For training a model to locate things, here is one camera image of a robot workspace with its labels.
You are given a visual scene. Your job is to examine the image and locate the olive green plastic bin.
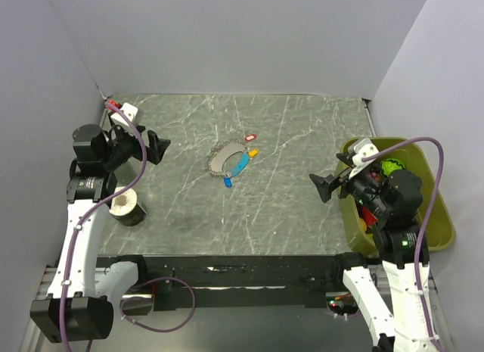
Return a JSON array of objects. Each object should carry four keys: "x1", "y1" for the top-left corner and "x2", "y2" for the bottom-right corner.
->
[{"x1": 339, "y1": 143, "x2": 455, "y2": 257}]

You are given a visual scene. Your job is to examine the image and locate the red key tag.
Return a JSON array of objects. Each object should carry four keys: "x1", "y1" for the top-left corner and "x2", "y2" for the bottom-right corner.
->
[{"x1": 245, "y1": 134, "x2": 256, "y2": 142}]

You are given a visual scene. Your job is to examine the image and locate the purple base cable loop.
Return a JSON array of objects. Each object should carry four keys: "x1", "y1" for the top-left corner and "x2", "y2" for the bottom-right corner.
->
[{"x1": 119, "y1": 276, "x2": 197, "y2": 334}]

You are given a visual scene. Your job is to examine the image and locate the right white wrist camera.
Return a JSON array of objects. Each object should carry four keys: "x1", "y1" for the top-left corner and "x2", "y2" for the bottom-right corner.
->
[{"x1": 348, "y1": 138, "x2": 379, "y2": 179}]

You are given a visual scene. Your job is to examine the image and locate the metal keyring with small rings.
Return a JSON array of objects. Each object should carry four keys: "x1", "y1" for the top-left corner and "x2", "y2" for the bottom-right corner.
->
[{"x1": 206, "y1": 139, "x2": 249, "y2": 178}]

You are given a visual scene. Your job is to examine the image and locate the green toy watermelon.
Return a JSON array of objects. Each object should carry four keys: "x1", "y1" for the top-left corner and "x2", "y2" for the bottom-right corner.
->
[{"x1": 381, "y1": 158, "x2": 406, "y2": 177}]

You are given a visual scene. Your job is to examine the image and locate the light blue key handle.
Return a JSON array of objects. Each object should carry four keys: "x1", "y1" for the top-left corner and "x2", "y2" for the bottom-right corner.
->
[{"x1": 225, "y1": 153, "x2": 250, "y2": 178}]

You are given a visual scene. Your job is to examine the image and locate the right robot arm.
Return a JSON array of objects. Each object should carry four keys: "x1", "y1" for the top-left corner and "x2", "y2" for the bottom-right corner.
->
[{"x1": 309, "y1": 165, "x2": 442, "y2": 351}]

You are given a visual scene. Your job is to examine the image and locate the black paper cup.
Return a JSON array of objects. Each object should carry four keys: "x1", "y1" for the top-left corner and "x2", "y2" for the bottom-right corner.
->
[{"x1": 109, "y1": 188, "x2": 147, "y2": 226}]

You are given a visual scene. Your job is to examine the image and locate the orange toy fruit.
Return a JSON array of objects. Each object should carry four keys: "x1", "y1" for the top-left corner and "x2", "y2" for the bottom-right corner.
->
[{"x1": 359, "y1": 218, "x2": 368, "y2": 232}]

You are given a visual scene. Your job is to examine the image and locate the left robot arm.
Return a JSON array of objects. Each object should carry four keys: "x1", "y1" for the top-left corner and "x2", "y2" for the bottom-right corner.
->
[{"x1": 30, "y1": 124, "x2": 170, "y2": 344}]

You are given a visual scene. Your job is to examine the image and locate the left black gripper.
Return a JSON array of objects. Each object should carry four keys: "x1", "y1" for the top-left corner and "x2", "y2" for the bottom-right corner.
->
[{"x1": 101, "y1": 124, "x2": 169, "y2": 170}]

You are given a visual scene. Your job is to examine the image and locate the red toy fruit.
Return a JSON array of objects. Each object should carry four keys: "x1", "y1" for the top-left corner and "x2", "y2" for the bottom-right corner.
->
[{"x1": 360, "y1": 206, "x2": 378, "y2": 227}]

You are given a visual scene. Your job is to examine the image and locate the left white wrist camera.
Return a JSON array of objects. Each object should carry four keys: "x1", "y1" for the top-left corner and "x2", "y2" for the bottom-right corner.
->
[{"x1": 109, "y1": 102, "x2": 140, "y2": 130}]

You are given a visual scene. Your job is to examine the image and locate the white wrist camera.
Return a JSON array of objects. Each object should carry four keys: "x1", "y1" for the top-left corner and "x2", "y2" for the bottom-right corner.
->
[
  {"x1": 109, "y1": 102, "x2": 140, "y2": 130},
  {"x1": 348, "y1": 138, "x2": 379, "y2": 179}
]

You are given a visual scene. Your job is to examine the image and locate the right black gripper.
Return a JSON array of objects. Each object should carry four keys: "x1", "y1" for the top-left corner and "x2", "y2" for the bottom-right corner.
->
[{"x1": 308, "y1": 151, "x2": 389, "y2": 217}]

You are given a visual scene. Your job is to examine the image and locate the purple toy grapes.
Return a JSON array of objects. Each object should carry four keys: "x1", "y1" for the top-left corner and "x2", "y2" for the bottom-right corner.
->
[{"x1": 370, "y1": 171, "x2": 382, "y2": 182}]

